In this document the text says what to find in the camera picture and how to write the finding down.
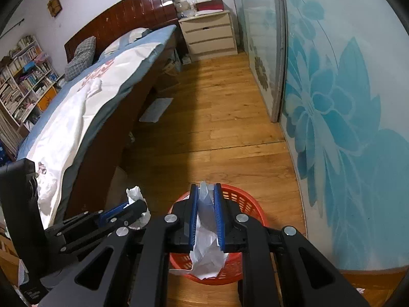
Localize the white tissue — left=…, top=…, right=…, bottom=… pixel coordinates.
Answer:
left=126, top=186, right=151, bottom=230

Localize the white paper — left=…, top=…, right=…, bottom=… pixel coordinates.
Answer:
left=169, top=182, right=228, bottom=280

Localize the wooden bed with headboard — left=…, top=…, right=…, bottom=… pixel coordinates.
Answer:
left=55, top=0, right=180, bottom=222

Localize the red plastic mesh basket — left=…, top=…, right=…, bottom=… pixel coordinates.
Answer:
left=170, top=184, right=268, bottom=286

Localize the cream bedside drawer cabinet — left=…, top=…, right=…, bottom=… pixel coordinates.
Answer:
left=179, top=10, right=238, bottom=62

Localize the grey checked pillow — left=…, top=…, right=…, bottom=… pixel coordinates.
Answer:
left=64, top=36, right=96, bottom=81

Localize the frosted floral sliding door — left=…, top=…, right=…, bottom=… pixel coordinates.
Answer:
left=234, top=0, right=408, bottom=270

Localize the red box on nightstand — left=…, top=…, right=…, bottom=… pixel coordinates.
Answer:
left=195, top=0, right=225, bottom=11

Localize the brown wall decoration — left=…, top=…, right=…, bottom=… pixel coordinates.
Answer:
left=47, top=0, right=62, bottom=17

